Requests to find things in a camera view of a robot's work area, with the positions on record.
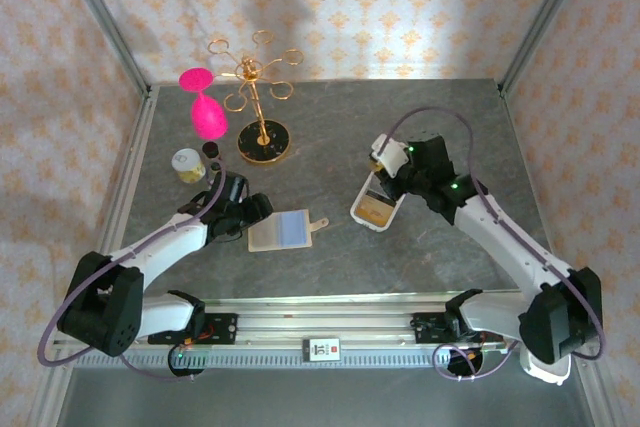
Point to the blue wooden cutting board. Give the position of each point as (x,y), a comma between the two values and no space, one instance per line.
(287,232)

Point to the white rectangular tray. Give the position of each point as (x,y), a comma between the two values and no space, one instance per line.
(367,221)

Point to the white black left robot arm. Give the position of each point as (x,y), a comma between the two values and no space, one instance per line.
(165,242)

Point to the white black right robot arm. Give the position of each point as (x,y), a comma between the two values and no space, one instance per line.
(500,242)

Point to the gold card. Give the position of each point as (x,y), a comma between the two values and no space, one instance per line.
(375,209)

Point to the gold glass rack stand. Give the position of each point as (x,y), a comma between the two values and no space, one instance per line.
(264,142)

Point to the small dark bottle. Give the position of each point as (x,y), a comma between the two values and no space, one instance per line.
(210,148)

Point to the pink wine glass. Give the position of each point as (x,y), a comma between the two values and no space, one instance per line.
(207,117)

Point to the white label tag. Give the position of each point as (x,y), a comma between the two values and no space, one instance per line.
(321,349)

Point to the white square clock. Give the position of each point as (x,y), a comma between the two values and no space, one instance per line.
(545,374)

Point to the aluminium table side rail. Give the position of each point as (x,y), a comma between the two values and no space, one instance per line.
(127,182)

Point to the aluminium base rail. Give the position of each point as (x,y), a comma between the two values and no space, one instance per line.
(325,319)

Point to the aluminium frame post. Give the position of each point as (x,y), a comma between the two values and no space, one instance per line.
(104,17)
(543,17)

